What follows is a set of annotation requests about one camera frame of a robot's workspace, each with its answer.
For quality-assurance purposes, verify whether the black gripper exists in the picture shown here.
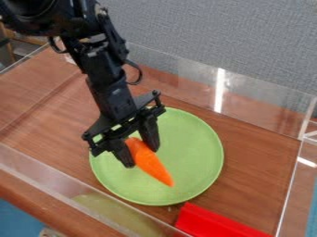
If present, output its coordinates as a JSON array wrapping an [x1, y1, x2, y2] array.
[[81, 76, 166, 168]]

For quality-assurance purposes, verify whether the orange toy carrot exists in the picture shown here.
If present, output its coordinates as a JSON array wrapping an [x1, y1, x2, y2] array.
[[126, 137, 175, 187]]

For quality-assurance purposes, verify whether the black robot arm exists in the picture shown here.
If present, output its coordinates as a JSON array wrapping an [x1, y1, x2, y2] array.
[[0, 0, 164, 168]]

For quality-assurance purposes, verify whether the green round plate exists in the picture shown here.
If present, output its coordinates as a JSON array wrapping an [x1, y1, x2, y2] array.
[[89, 107, 225, 206]]

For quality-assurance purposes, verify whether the red plastic block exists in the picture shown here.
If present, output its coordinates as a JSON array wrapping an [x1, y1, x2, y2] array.
[[175, 203, 273, 237]]

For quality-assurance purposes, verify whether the black cable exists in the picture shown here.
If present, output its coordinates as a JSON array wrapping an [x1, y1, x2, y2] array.
[[123, 59, 143, 86]]

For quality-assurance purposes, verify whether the clear acrylic tray wall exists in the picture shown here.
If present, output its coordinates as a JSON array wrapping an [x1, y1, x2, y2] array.
[[0, 46, 317, 237]]

